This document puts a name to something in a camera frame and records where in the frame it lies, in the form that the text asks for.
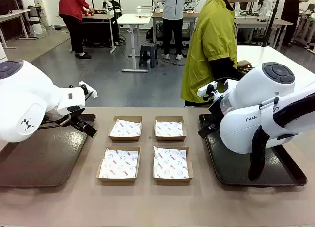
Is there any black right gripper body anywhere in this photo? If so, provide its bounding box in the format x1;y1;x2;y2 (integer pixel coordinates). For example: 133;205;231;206
208;105;223;127

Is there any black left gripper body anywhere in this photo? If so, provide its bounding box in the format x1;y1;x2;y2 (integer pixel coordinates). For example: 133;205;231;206
68;113;87;130

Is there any brown cardboard box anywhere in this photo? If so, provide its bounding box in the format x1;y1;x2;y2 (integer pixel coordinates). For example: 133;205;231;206
96;146;142;183
154;115;187;142
108;115;143;142
152;145;194;184

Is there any person's right forearm black sleeve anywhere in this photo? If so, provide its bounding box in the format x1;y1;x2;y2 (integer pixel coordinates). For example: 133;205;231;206
210;58;241;84

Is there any brown plastic tray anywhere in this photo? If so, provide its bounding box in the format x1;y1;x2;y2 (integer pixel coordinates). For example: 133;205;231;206
0;113;97;188

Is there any person's right hand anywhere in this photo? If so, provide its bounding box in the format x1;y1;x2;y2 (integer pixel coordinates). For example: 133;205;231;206
237;60;252;70

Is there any white printed paper liner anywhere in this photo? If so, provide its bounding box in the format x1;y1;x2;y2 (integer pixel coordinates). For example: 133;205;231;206
153;145;190;180
154;119;184;138
97;149;139;179
109;119;142;138

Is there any person in lime jacket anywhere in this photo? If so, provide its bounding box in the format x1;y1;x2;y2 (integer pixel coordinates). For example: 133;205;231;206
180;0;258;108

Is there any large white table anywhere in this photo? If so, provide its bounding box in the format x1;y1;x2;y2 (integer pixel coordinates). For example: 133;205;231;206
235;45;315;90

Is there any grey plastic stool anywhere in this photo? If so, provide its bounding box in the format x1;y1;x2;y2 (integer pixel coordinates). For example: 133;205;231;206
138;42;159;70

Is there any wood-top desk with black base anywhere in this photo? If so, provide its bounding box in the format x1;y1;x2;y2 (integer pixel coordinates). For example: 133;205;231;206
80;13;118;54

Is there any white trash bin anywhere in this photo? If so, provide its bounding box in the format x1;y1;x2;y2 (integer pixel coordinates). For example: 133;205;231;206
31;22;44;37

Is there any beige long table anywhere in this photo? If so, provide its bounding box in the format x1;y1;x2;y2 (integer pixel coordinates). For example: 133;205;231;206
234;17;294;44

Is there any black stand pole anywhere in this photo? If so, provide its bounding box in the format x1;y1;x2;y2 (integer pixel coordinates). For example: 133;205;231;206
261;0;284;48

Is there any person in red jacket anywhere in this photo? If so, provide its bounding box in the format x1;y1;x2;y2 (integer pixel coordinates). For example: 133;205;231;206
58;0;93;60

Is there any white height-adjustable desk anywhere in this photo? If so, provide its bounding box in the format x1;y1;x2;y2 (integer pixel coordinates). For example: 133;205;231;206
116;13;154;73

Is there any black mesh office chair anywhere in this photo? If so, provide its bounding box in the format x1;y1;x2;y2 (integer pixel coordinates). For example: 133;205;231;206
25;5;50;39

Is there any person in grey jacket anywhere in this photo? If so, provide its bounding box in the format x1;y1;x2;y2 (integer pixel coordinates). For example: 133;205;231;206
159;0;189;61

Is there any grey desk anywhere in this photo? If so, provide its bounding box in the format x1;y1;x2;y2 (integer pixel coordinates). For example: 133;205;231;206
0;9;32;50

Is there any person in black clothes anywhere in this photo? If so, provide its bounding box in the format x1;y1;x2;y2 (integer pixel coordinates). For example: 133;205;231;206
275;0;309;47

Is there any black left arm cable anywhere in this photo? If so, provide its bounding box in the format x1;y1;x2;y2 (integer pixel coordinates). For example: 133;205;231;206
39;113;74;128

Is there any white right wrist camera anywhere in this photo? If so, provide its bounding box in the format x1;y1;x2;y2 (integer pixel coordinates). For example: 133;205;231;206
197;81;219;101

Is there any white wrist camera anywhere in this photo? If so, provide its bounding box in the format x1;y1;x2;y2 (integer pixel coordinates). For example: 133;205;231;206
197;81;219;101
78;81;98;99

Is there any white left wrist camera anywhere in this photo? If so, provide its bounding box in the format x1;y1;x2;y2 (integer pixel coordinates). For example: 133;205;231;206
78;81;98;99

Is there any black plastic tray with handles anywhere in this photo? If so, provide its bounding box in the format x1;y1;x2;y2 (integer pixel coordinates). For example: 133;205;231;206
198;113;308;188

